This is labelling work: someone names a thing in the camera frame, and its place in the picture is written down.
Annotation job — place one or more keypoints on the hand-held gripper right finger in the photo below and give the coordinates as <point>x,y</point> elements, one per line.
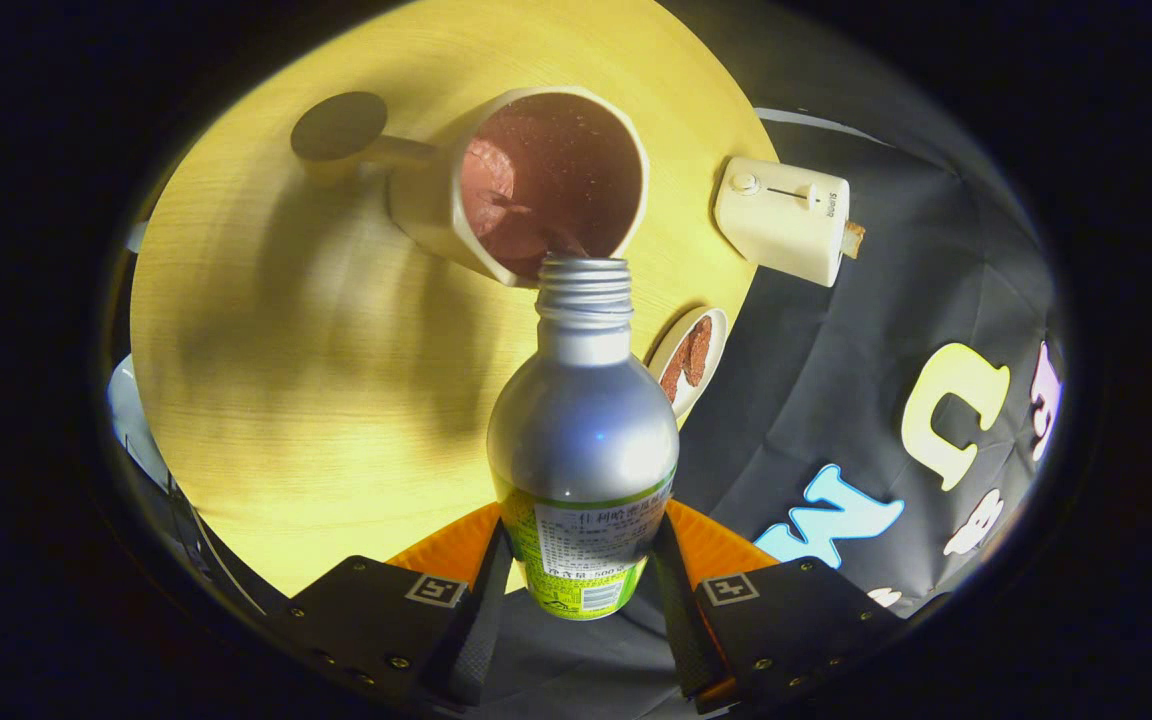
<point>681,625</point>

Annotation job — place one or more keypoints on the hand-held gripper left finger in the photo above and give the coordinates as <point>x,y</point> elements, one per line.
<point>476,630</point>

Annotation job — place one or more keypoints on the silver bottle green label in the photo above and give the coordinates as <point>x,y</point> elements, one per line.
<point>584,430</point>

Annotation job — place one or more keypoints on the white round plate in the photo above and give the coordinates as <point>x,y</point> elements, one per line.
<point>713,385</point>

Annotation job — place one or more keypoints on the brown meat slice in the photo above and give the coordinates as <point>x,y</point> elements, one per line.
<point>674,378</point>
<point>699,350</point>

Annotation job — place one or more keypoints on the black backdrop cloth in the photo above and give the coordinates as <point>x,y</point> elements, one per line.
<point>816,400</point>

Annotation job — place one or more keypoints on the wooden table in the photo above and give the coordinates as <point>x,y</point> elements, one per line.
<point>316,400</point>

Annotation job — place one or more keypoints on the white toaster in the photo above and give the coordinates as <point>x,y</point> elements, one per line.
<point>781,225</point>

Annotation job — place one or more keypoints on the toast slice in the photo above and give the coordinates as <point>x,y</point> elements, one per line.
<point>854,240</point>

